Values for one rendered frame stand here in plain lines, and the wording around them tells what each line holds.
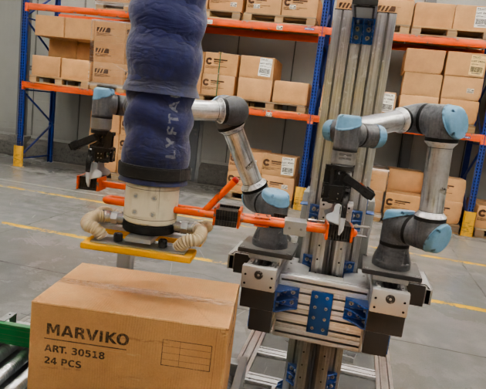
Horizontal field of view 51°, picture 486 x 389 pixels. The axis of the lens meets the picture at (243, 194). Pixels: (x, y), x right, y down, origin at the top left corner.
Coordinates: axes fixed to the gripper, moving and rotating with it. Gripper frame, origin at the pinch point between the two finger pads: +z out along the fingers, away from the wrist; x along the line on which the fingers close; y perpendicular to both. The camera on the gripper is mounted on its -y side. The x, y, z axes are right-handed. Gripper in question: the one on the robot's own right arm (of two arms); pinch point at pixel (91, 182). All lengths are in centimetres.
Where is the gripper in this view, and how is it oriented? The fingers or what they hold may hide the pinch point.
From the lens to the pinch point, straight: 201.0
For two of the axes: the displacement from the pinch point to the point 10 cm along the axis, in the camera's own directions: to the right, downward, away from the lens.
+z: -1.2, 9.8, 1.6
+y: 9.9, 1.3, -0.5
